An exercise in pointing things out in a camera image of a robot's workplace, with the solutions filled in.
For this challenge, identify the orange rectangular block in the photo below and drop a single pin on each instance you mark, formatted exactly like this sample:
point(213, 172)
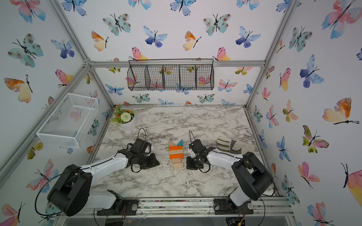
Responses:
point(175, 148)
point(176, 156)

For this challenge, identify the small wood block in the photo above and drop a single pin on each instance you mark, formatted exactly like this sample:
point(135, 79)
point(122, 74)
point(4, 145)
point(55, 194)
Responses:
point(178, 165)
point(178, 160)

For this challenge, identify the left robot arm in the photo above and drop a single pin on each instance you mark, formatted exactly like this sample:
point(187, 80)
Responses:
point(72, 192)

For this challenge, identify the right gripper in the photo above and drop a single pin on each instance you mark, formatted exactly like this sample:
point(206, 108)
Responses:
point(189, 166)

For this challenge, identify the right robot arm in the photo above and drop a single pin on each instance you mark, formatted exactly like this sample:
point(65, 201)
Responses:
point(251, 174)

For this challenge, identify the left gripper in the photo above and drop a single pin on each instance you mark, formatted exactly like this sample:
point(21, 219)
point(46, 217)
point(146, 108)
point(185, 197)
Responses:
point(153, 162)

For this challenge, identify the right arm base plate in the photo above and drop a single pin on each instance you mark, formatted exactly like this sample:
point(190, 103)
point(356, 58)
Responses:
point(225, 206)

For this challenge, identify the potted flower plant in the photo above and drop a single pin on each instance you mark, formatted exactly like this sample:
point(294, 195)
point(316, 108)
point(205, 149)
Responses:
point(123, 118)

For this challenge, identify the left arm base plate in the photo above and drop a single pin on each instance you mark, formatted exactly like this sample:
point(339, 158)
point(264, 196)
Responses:
point(123, 207)

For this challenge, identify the natural wood rectangular block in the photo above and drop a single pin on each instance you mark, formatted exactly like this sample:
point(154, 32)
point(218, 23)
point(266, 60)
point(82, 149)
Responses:
point(173, 152)

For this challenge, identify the teal triangle block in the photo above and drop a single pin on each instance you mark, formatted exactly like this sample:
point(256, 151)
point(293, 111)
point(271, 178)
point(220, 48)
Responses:
point(180, 143)

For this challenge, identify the aluminium front rail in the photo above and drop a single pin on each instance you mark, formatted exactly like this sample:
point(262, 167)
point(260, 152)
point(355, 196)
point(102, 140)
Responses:
point(198, 207)

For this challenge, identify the white mesh wall basket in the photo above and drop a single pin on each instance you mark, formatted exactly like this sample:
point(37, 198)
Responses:
point(68, 122)

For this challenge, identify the black wire wall basket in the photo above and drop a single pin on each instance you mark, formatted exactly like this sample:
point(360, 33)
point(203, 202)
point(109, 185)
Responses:
point(171, 74)

